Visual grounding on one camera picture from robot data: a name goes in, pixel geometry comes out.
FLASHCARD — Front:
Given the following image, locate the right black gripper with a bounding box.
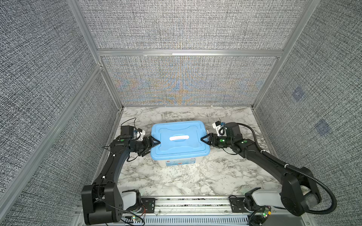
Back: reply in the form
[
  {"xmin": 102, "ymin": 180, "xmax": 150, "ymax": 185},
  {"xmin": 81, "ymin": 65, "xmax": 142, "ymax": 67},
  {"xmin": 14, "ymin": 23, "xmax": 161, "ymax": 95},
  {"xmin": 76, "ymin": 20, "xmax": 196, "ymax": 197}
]
[{"xmin": 200, "ymin": 133, "xmax": 234, "ymax": 148}]

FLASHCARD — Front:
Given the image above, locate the blue plastic lid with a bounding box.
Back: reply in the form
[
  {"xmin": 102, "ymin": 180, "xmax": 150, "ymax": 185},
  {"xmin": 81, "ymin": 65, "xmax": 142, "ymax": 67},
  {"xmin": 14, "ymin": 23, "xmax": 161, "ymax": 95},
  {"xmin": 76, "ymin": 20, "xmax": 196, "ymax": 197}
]
[{"xmin": 150, "ymin": 121, "xmax": 210, "ymax": 161}]

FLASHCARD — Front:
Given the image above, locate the white plastic bin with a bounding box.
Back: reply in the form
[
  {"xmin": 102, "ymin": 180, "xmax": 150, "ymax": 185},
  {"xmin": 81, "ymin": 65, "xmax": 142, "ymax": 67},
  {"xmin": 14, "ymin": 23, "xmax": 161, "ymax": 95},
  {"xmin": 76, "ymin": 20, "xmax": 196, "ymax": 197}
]
[{"xmin": 156, "ymin": 157, "xmax": 204, "ymax": 167}]

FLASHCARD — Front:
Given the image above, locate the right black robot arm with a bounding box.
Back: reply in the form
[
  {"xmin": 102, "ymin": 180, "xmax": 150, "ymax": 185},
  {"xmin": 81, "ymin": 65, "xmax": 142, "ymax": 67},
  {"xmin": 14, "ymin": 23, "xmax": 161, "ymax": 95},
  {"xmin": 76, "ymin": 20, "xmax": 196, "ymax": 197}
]
[{"xmin": 200, "ymin": 122, "xmax": 337, "ymax": 216}]

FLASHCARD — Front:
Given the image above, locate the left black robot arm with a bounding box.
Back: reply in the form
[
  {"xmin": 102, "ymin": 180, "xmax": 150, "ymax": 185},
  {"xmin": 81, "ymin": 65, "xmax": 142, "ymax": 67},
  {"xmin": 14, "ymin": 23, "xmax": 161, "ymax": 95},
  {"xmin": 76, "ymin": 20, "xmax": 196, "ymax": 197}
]
[{"xmin": 81, "ymin": 135, "xmax": 161, "ymax": 225}]

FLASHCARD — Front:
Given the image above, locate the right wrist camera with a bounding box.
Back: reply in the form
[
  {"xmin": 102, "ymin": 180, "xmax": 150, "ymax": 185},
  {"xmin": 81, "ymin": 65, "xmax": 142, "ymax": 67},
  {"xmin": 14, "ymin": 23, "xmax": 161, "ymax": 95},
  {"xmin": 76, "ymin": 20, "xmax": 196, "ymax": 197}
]
[{"xmin": 212, "ymin": 121, "xmax": 241, "ymax": 137}]

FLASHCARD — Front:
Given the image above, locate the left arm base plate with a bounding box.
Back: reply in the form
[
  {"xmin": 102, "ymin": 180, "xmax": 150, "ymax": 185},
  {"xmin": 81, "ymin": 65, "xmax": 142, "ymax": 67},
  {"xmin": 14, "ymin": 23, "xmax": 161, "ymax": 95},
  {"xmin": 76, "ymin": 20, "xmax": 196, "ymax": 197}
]
[{"xmin": 122, "ymin": 198, "xmax": 156, "ymax": 214}]

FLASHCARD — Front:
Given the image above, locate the aluminium front rail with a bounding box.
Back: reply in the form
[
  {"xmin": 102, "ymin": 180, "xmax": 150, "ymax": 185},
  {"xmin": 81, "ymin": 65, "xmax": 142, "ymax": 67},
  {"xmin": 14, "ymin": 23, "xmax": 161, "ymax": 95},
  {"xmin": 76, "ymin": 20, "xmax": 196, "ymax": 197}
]
[{"xmin": 71, "ymin": 196, "xmax": 318, "ymax": 226}]

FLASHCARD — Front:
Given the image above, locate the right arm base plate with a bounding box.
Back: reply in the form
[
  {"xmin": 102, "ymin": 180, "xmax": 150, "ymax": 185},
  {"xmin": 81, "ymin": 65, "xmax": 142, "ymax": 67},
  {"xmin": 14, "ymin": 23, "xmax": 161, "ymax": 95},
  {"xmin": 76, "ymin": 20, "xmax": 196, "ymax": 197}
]
[{"xmin": 228, "ymin": 195, "xmax": 271, "ymax": 214}]

